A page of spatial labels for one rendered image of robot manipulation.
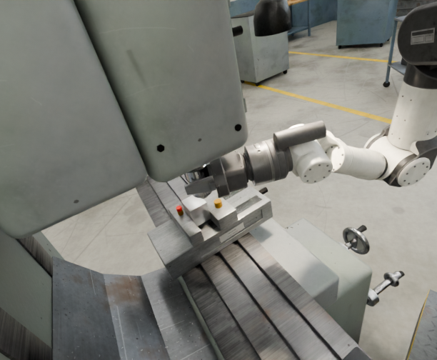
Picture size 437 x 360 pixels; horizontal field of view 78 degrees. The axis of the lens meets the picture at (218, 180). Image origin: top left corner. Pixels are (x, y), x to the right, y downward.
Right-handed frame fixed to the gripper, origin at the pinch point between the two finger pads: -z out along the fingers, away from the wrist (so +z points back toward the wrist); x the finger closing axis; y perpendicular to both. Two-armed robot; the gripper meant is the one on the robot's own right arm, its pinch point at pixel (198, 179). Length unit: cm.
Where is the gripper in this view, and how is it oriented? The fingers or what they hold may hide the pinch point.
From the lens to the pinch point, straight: 57.5
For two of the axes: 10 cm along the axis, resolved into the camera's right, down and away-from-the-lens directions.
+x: 1.3, 5.5, -8.2
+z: 9.7, -2.5, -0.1
